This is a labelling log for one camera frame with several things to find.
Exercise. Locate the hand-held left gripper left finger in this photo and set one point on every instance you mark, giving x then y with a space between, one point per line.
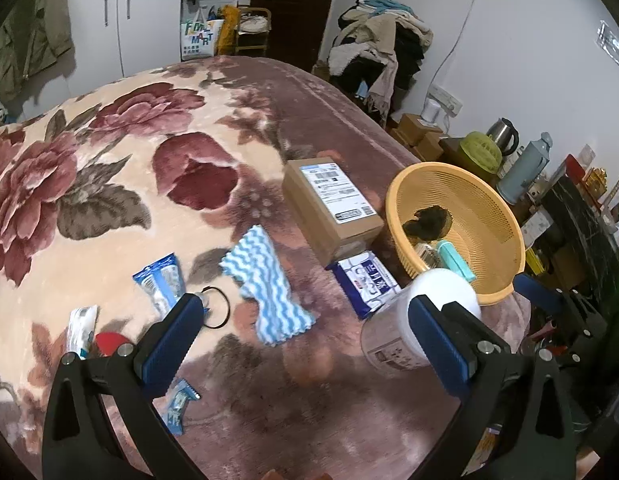
172 340

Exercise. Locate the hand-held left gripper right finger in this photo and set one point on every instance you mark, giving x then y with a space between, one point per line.
439 345

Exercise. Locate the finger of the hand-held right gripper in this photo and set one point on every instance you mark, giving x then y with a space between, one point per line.
537 292
482 327

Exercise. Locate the red egg-shaped sponge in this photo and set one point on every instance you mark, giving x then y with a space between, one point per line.
109 344

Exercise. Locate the blue wipes pack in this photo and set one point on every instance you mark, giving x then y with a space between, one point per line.
157 277

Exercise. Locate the teal face mask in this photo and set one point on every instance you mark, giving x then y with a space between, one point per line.
457 262

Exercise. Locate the yellow plastic basket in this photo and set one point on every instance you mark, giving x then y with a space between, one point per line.
489 240

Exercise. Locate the white and blue tissue packet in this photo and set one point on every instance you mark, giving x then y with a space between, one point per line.
81 330

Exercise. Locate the blue white striped cloth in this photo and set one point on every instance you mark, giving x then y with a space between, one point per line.
269 290

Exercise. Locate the black mesh net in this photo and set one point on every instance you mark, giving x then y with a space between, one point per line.
429 222

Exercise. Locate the white plastic jar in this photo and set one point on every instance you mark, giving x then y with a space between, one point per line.
389 330

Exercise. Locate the small blue packet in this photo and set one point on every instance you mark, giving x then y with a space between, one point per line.
179 405

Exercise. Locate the black marble cabinet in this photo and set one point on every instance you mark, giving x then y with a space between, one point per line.
579 230

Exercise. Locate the white and navy wipes pack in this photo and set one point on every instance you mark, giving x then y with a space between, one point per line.
364 280

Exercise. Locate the floral plush blanket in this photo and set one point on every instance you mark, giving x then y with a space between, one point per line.
114 240

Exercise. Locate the grey-blue thermos flask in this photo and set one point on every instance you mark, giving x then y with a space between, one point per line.
522 170

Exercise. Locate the red box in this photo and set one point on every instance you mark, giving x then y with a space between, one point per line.
574 166

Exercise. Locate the green plastic colander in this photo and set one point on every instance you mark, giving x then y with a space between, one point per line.
482 150

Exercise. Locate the steel electric kettle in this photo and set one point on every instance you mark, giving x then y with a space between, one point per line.
502 135

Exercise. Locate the small cardboard box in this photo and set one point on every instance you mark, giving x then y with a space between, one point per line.
414 127
432 147

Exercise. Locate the labelled cardboard box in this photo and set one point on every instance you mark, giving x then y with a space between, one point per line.
309 220

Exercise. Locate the white cylindrical container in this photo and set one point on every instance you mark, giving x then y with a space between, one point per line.
432 110

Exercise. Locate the white power strip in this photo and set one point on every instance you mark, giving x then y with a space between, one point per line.
447 97

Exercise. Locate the pile of clothes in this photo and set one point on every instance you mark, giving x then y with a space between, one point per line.
374 35

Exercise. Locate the printed shopping bag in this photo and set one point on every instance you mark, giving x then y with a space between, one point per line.
199 35

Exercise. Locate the wooden rack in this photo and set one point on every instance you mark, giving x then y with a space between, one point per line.
254 45

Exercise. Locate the yellow bag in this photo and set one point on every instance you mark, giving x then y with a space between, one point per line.
229 25

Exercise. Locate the white wardrobe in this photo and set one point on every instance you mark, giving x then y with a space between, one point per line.
149 20

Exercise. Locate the olive jacket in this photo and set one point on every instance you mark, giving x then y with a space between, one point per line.
29 35

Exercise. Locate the dark wooden door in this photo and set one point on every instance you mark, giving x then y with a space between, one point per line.
289 10

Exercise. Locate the clear wall hook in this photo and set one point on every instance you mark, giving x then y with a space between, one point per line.
612 42

